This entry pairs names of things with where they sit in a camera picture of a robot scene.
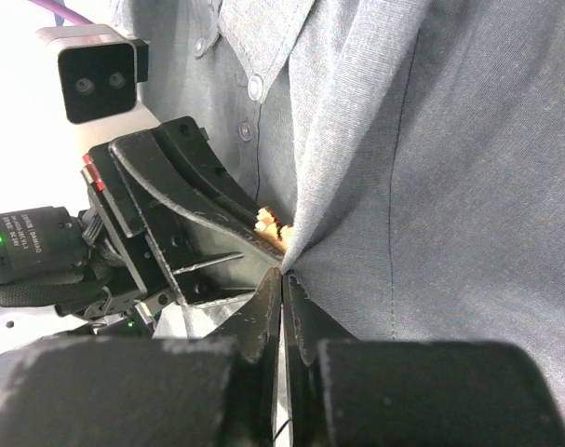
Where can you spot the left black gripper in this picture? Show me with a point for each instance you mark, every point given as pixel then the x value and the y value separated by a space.
pixel 170 221

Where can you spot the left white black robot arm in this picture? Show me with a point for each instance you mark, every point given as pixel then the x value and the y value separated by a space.
pixel 46 259

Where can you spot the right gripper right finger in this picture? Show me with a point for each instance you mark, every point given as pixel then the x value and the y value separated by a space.
pixel 348 392

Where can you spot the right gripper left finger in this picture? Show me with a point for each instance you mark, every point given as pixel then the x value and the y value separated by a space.
pixel 123 391

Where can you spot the orange brooch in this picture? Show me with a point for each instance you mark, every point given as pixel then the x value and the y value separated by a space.
pixel 268 226

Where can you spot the grey button shirt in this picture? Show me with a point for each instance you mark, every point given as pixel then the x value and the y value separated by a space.
pixel 418 147

